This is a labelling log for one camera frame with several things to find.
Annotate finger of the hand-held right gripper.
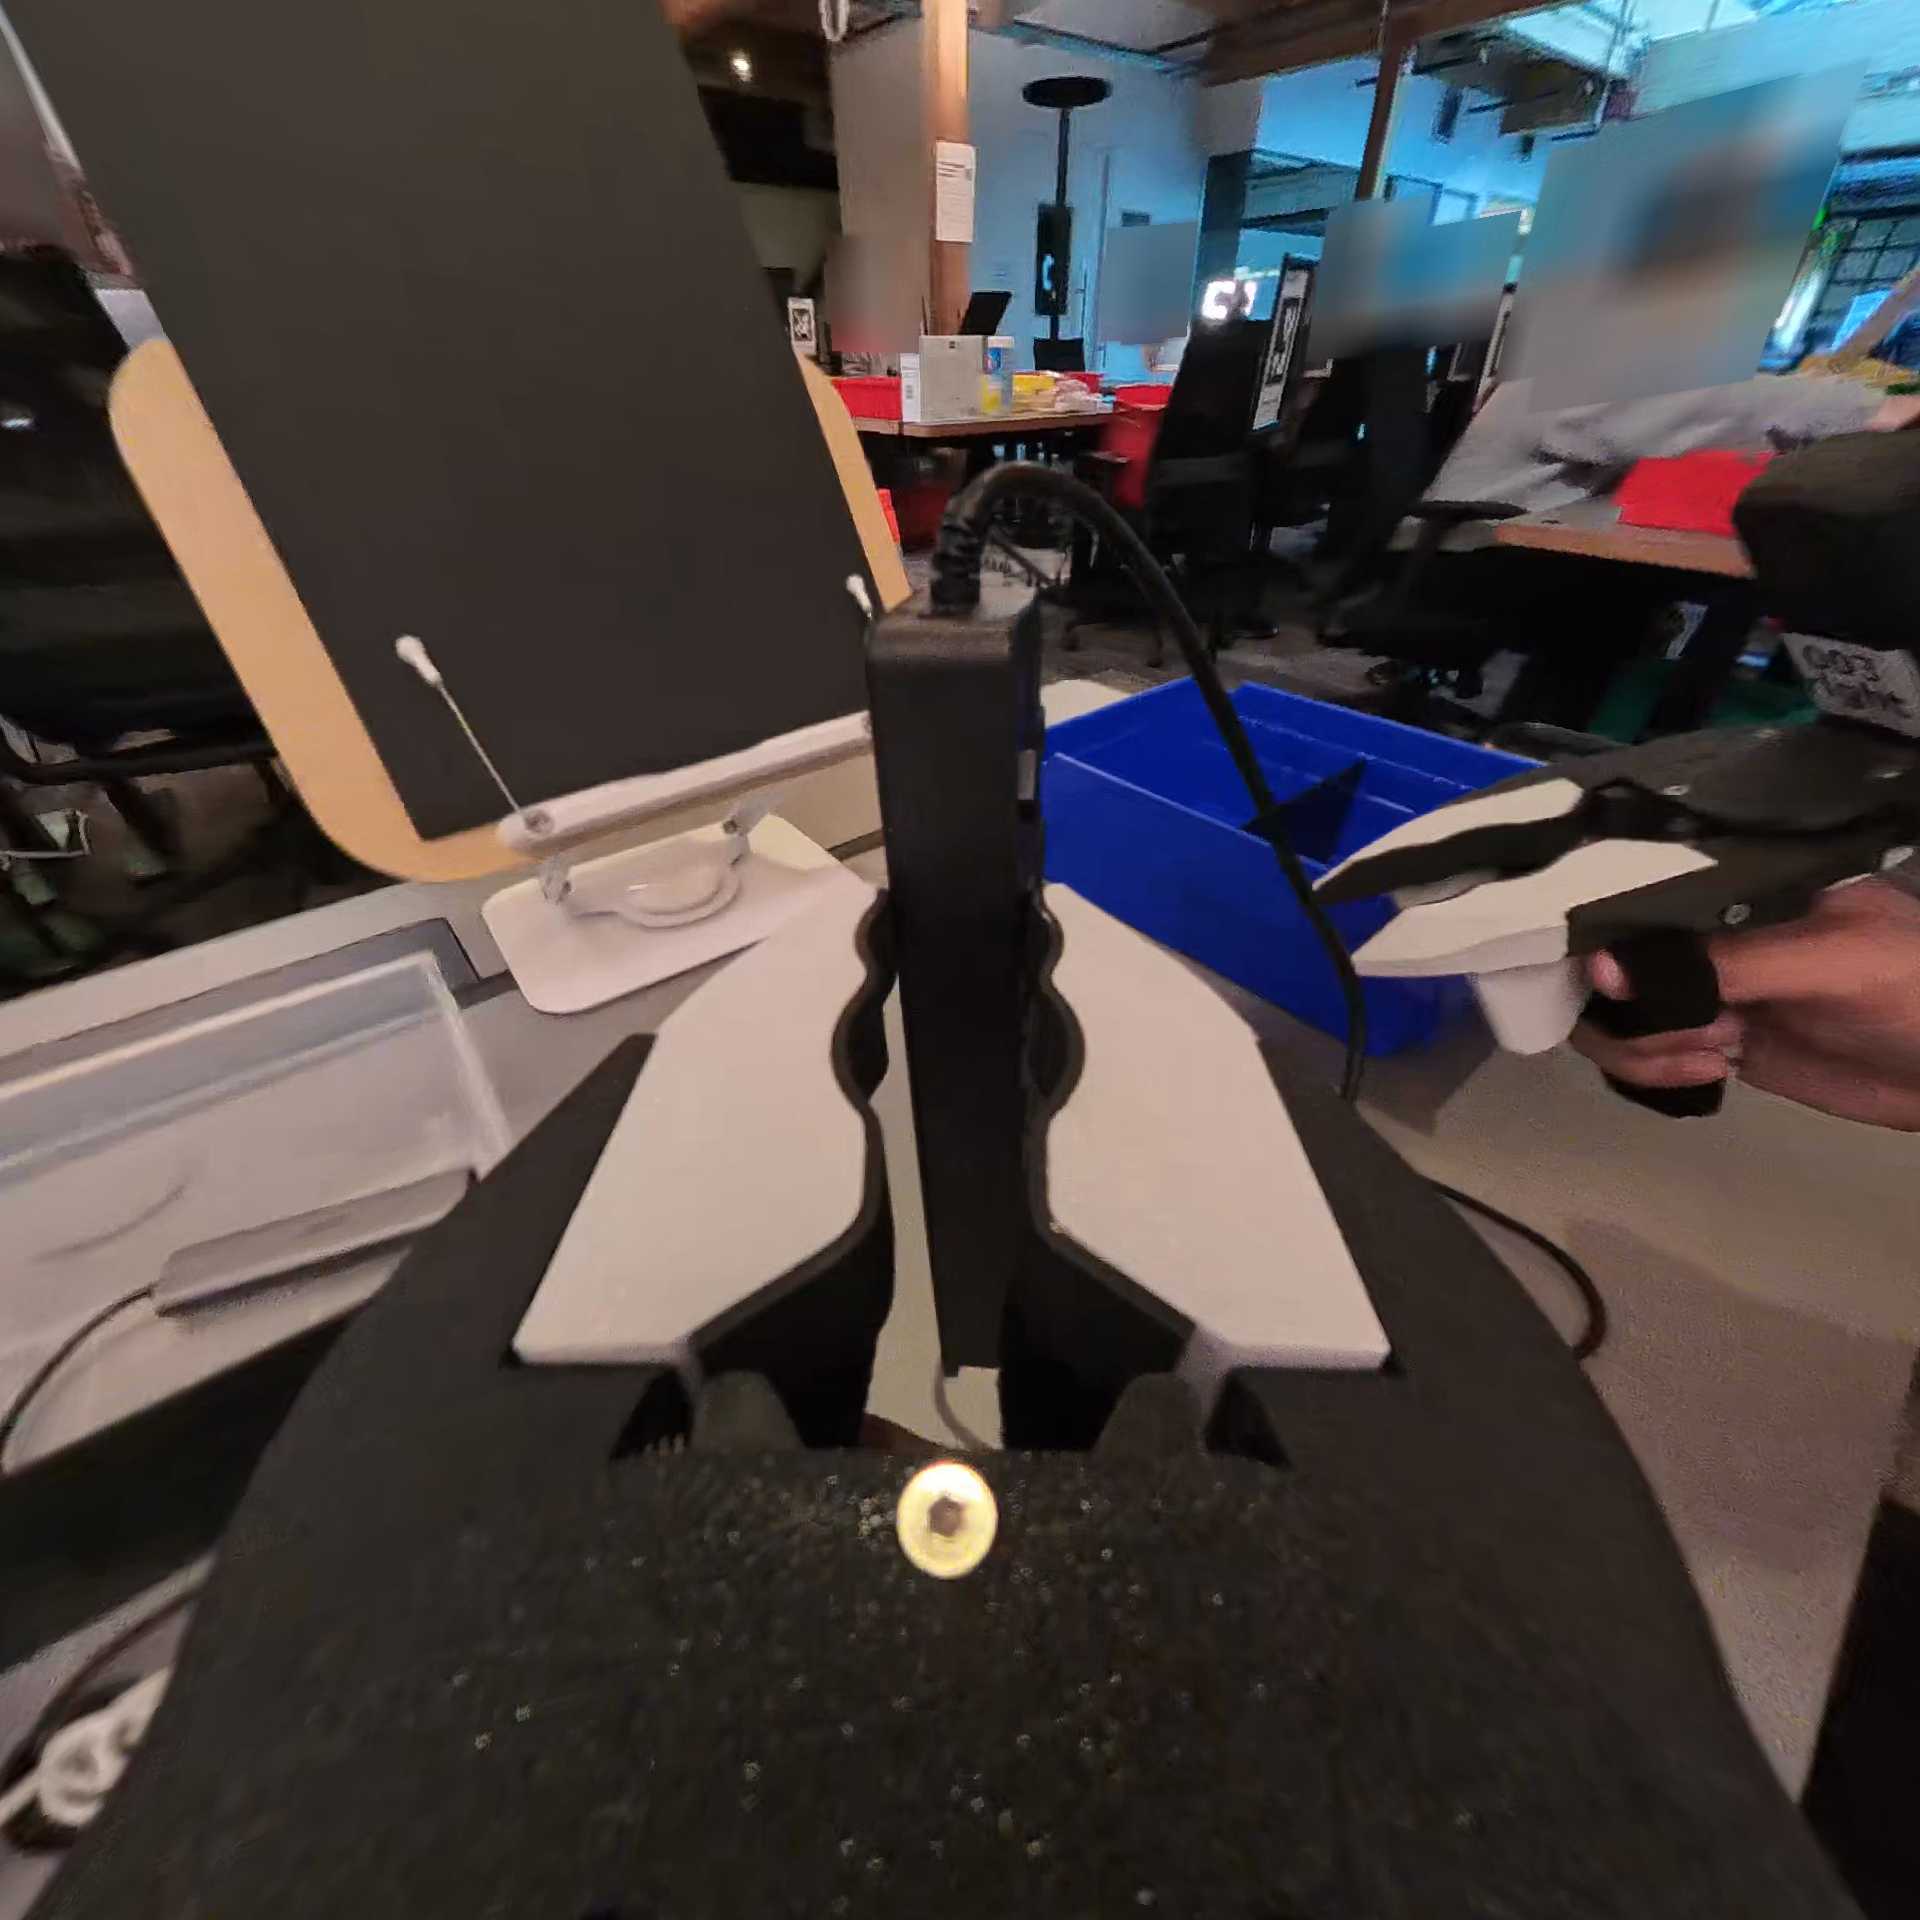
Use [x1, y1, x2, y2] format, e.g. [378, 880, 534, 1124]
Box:
[1351, 839, 1720, 978]
[1319, 774, 1593, 905]

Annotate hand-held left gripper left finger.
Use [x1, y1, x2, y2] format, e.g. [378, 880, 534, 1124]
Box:
[514, 884, 894, 1372]

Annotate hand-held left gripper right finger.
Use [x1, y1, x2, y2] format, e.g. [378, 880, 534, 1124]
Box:
[1027, 880, 1394, 1372]

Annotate blue plastic bin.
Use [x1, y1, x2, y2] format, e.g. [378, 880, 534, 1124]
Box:
[1041, 674, 1546, 1058]

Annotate slim grey USB hub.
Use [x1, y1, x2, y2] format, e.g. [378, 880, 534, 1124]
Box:
[0, 1171, 475, 1463]

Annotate clear plastic bin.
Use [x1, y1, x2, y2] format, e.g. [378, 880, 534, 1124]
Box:
[0, 950, 511, 1472]

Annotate thick black hub cable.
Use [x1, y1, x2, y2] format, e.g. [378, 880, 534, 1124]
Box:
[930, 461, 1610, 1359]

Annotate white USB cable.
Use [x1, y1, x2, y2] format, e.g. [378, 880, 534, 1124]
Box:
[0, 1664, 166, 1846]

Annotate person's right hand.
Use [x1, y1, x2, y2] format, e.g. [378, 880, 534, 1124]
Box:
[1718, 875, 1920, 1132]

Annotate black blue-bin divider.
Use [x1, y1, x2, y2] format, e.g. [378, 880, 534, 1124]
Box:
[1246, 759, 1371, 863]

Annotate wooden table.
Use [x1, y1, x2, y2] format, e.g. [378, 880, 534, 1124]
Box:
[1492, 510, 1757, 723]
[854, 404, 1119, 467]

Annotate black office chair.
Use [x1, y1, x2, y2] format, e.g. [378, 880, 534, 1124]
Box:
[1146, 313, 1351, 660]

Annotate white cardboard box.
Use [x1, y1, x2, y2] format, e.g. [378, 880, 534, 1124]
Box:
[901, 333, 994, 426]

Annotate black floor lamp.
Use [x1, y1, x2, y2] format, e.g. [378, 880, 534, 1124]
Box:
[1024, 75, 1117, 316]

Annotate black wood-rimmed board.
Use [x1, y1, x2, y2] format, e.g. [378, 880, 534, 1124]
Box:
[0, 0, 917, 888]

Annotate person's dark trousers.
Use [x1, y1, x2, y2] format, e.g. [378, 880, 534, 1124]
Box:
[1799, 1484, 1920, 1920]

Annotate wooden pillar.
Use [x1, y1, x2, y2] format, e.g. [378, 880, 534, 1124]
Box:
[922, 0, 978, 337]

